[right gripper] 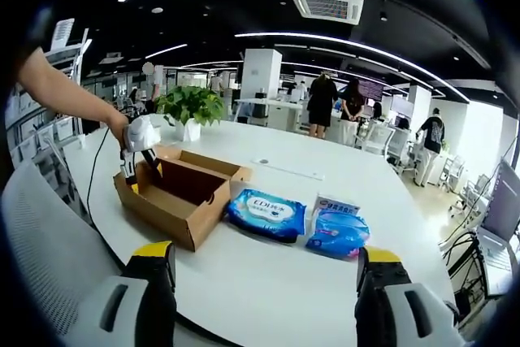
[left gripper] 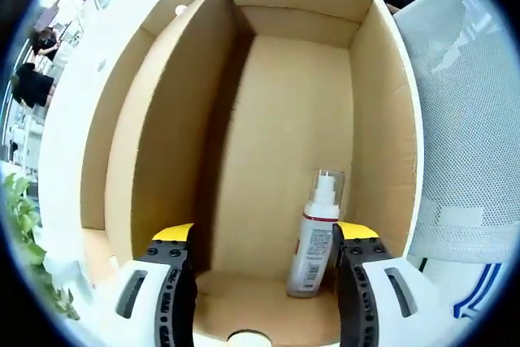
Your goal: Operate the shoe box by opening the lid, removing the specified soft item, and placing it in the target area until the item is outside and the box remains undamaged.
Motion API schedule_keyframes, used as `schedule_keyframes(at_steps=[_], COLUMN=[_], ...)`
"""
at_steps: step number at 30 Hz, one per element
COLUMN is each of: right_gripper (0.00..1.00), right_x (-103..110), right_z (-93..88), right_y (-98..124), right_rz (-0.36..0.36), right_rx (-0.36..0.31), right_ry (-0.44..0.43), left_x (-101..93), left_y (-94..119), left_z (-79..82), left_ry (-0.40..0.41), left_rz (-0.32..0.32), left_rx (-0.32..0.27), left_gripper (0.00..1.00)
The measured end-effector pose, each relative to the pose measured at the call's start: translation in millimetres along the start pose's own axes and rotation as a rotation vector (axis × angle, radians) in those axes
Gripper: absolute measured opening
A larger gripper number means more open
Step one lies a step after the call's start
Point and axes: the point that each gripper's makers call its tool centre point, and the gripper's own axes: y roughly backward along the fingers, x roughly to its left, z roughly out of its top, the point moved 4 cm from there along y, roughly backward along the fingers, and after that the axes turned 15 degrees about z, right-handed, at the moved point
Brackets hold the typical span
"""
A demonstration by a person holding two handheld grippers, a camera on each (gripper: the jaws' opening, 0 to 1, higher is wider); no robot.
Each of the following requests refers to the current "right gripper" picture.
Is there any blue soft tissue pack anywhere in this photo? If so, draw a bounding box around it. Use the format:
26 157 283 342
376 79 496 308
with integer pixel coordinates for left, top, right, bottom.
305 209 372 261

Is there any ceiling air conditioner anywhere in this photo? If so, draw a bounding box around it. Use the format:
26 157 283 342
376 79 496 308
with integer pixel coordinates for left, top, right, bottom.
288 0 365 26

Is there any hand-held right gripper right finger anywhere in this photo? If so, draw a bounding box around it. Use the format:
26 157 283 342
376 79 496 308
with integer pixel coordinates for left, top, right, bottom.
356 245 460 347

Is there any white slatted box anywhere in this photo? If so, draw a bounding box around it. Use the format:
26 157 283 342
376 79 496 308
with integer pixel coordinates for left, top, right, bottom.
50 17 76 52

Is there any white storage shelf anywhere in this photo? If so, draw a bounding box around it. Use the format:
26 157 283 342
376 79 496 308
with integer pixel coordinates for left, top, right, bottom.
7 17 93 169

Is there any white table power strip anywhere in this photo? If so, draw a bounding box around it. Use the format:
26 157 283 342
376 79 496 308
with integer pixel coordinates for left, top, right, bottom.
251 157 327 182

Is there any small white carton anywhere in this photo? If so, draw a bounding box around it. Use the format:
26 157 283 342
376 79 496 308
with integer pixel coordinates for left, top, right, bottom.
314 192 362 218

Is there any grey mesh office chair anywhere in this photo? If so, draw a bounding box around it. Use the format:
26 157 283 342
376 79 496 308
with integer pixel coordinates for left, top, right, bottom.
0 159 125 347

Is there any desk monitor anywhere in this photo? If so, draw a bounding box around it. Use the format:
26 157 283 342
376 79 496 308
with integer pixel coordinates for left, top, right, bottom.
483 158 520 243

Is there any black cable bundle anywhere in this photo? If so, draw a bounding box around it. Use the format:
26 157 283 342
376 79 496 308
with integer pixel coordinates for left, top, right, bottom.
438 229 489 316

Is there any white standing desk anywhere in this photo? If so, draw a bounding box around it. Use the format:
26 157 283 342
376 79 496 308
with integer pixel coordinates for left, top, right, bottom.
233 97 310 129

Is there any row of white office chairs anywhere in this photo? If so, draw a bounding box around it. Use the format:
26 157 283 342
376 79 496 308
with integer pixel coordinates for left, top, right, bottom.
357 119 488 219

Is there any blue wet wipes pack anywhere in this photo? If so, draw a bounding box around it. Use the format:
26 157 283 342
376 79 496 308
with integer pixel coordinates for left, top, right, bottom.
225 188 308 245

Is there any curved ceiling light strip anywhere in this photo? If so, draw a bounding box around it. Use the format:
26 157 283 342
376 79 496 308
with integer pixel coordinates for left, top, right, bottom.
234 32 472 104

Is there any person's left hand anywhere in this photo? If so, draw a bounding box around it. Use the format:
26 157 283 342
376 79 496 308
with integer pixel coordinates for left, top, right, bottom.
106 112 131 143

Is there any green potted plant white pot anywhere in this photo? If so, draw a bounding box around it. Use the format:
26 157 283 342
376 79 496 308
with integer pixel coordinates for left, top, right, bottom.
154 85 226 143

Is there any brown cardboard shoe box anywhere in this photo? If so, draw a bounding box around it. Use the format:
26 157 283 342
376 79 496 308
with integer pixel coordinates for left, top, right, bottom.
112 144 254 253

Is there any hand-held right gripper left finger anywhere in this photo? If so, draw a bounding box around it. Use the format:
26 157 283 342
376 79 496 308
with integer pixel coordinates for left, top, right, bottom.
72 240 178 347

